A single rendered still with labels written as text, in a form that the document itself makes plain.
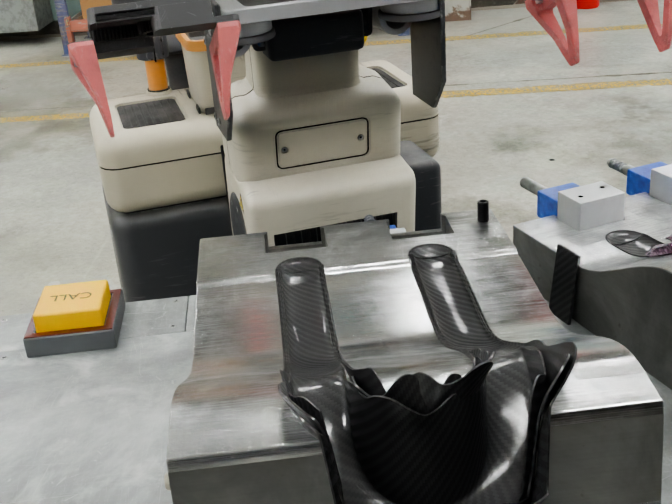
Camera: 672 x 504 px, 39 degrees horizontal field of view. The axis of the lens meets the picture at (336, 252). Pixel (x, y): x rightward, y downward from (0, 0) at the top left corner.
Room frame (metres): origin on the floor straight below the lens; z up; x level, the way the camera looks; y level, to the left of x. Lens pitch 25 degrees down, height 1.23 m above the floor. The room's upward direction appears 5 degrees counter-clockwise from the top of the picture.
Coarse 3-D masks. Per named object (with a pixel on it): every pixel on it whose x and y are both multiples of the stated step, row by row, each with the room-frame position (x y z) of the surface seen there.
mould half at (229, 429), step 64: (256, 256) 0.72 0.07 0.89; (320, 256) 0.71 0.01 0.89; (384, 256) 0.70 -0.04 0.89; (512, 256) 0.69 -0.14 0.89; (256, 320) 0.62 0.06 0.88; (384, 320) 0.61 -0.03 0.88; (512, 320) 0.59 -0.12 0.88; (192, 384) 0.48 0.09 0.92; (256, 384) 0.46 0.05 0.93; (384, 384) 0.44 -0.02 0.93; (576, 384) 0.43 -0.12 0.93; (640, 384) 0.43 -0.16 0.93; (192, 448) 0.40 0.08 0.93; (256, 448) 0.40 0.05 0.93; (320, 448) 0.40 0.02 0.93; (576, 448) 0.41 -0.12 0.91; (640, 448) 0.41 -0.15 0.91
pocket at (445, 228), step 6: (444, 216) 0.77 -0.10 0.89; (444, 222) 0.77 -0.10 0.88; (444, 228) 0.77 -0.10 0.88; (450, 228) 0.75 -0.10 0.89; (396, 234) 0.77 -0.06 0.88; (402, 234) 0.77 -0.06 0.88; (408, 234) 0.77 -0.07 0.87; (414, 234) 0.77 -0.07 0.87; (420, 234) 0.77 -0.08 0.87; (426, 234) 0.77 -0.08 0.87; (432, 234) 0.77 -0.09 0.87; (438, 234) 0.77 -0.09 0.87
